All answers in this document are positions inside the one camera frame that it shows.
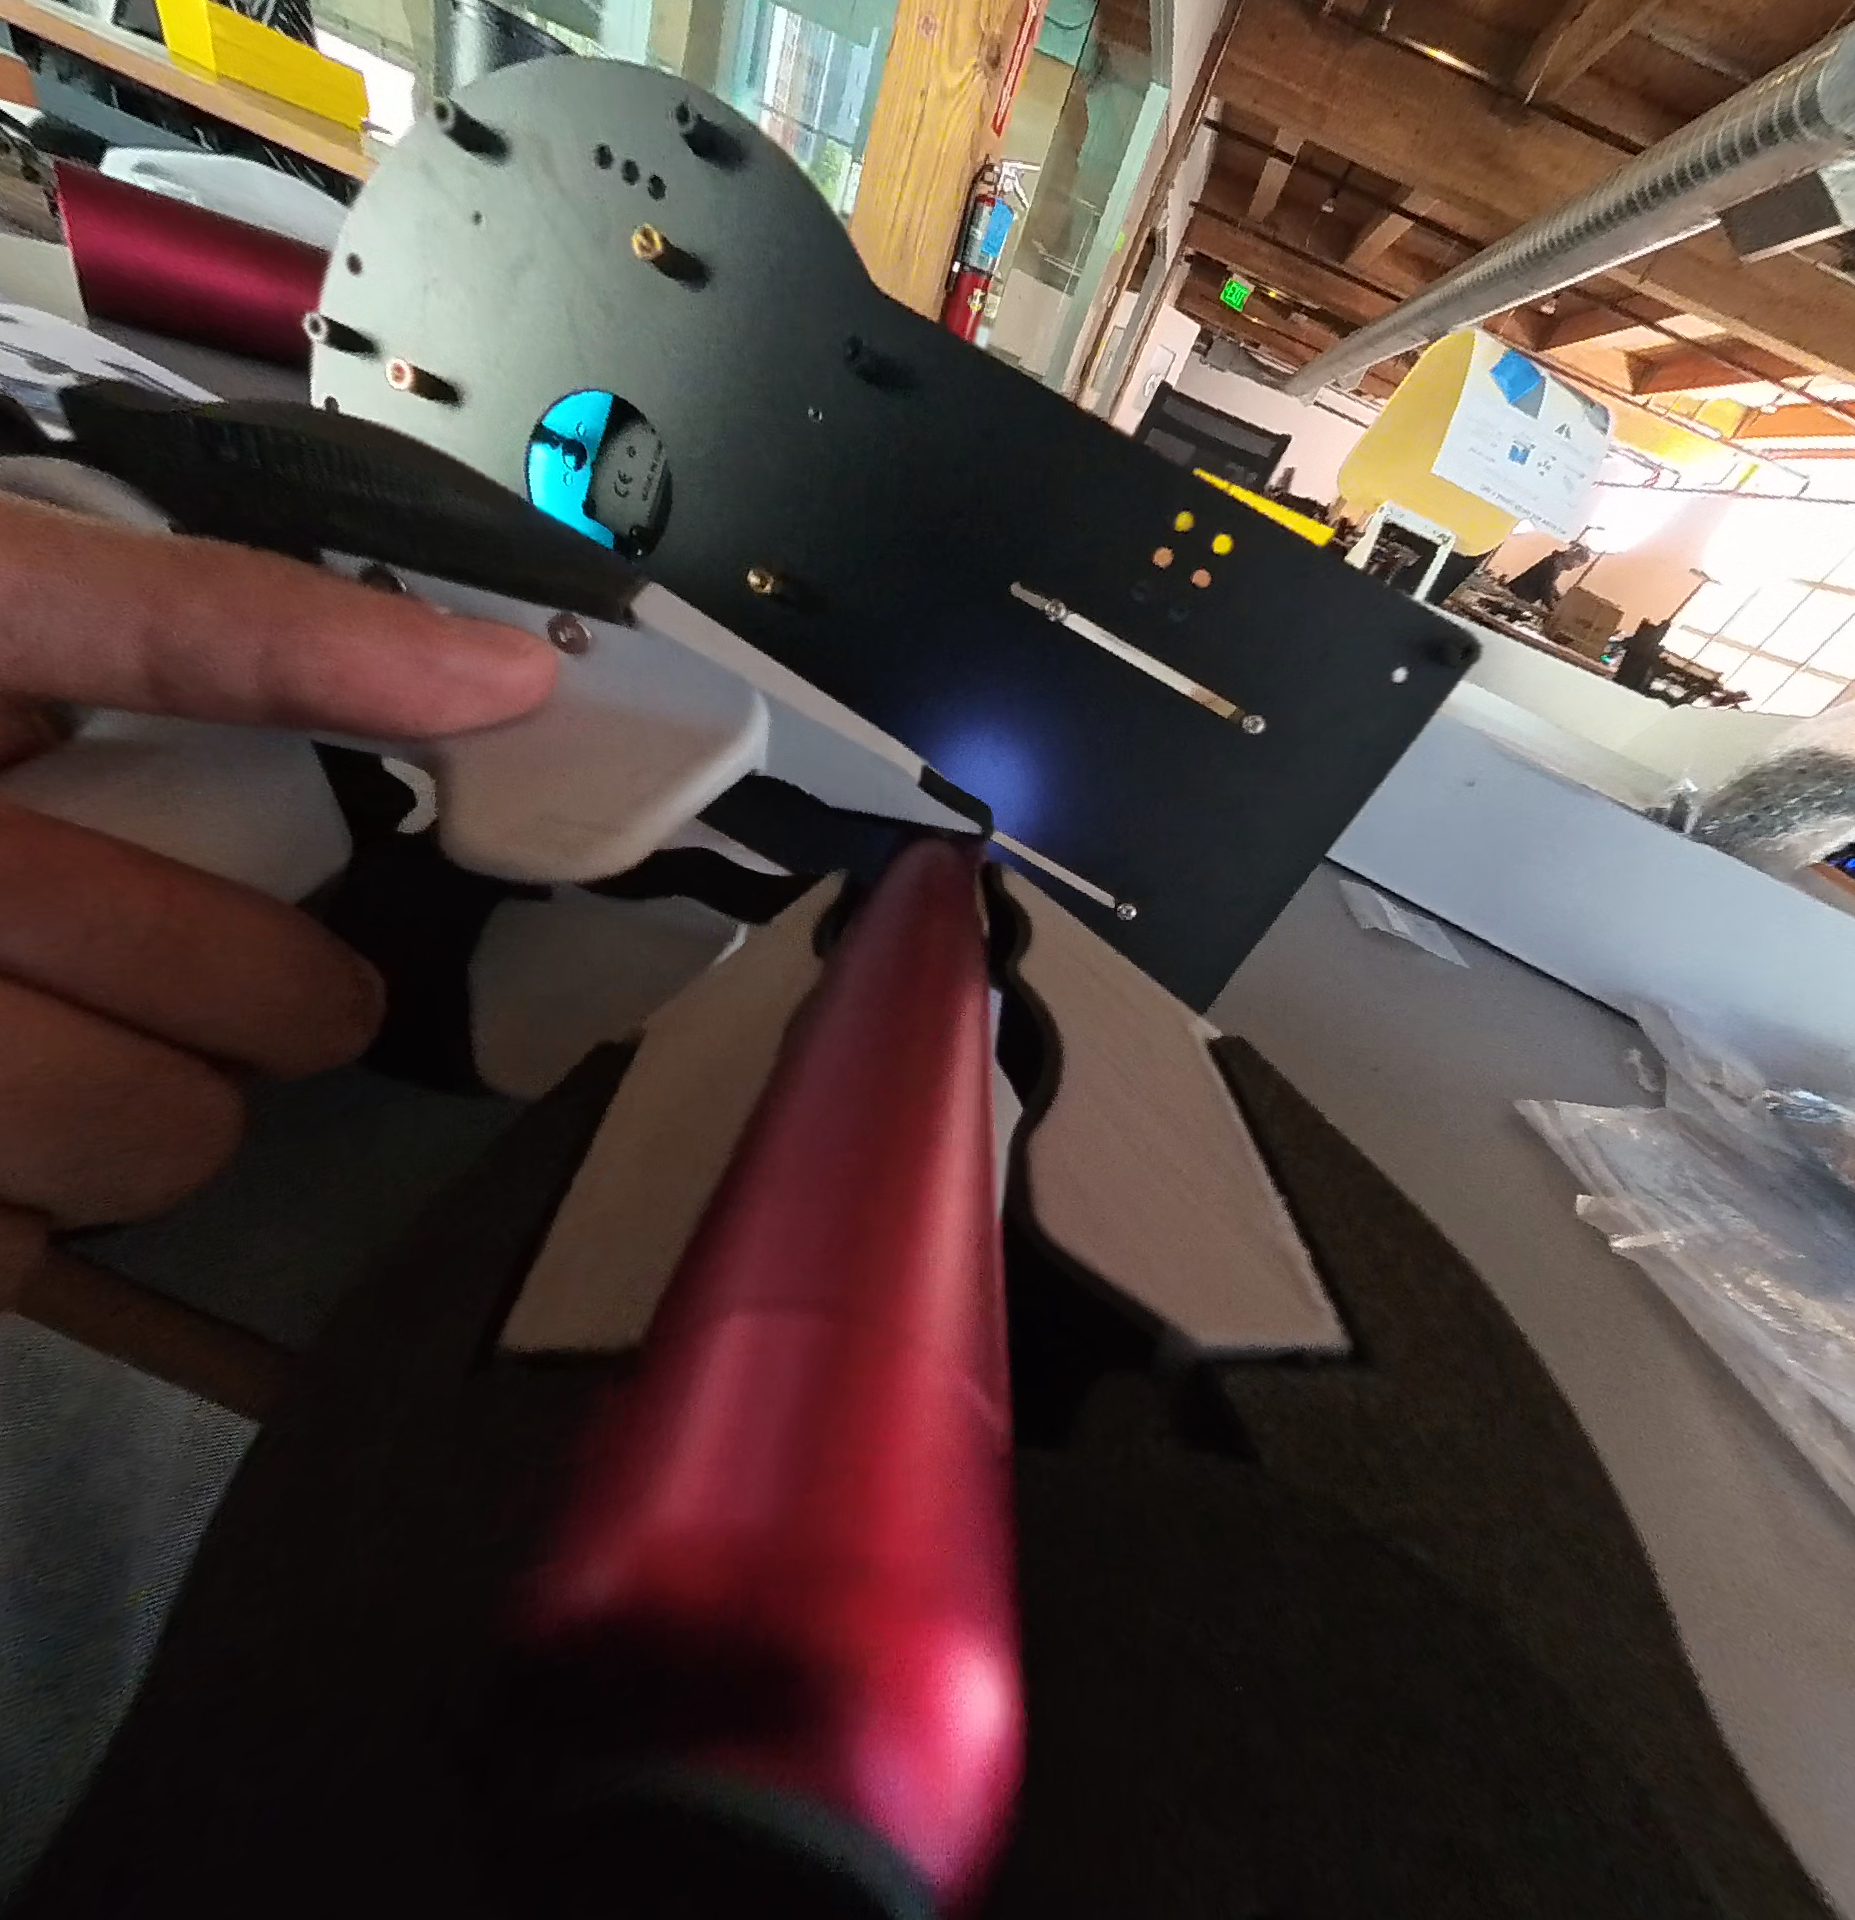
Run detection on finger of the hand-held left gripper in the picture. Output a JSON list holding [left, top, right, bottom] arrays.
[[633, 586, 998, 843]]

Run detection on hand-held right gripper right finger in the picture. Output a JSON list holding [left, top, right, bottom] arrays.
[[977, 862, 1355, 1367]]

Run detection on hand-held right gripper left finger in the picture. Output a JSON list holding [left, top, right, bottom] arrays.
[[492, 870, 854, 1358]]

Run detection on red electric screwdriver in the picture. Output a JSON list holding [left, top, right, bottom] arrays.
[[515, 832, 1034, 1908]]

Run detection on black metal panel with standoffs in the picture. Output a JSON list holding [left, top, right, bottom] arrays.
[[309, 58, 1481, 1015]]

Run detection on person's left hand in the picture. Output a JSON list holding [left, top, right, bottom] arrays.
[[0, 486, 560, 1331]]

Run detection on red metallic cylinder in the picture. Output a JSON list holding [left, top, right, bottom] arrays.
[[52, 159, 328, 365]]

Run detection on yellow box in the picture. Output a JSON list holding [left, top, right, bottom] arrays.
[[155, 0, 377, 135]]

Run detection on wooden shelf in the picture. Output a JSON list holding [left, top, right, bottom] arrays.
[[0, 0, 377, 185]]

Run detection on black office chair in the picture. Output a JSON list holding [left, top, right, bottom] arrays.
[[1135, 379, 1294, 500]]

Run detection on long white box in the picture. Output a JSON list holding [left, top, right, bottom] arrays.
[[1321, 661, 1855, 1040]]

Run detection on red fire extinguisher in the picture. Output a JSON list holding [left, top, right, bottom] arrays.
[[935, 159, 1023, 347]]

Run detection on clear plastic bags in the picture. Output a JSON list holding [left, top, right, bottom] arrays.
[[1514, 1002, 1855, 1553]]

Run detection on wooden pillar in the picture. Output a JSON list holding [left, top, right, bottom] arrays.
[[848, 0, 1047, 321]]

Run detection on yellow white sign board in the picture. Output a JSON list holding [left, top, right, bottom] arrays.
[[1335, 327, 1617, 554]]

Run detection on bubble wrap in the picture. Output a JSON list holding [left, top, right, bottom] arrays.
[[1689, 702, 1855, 906]]

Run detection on silver ventilation duct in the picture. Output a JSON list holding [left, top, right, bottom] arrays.
[[1283, 27, 1855, 405]]

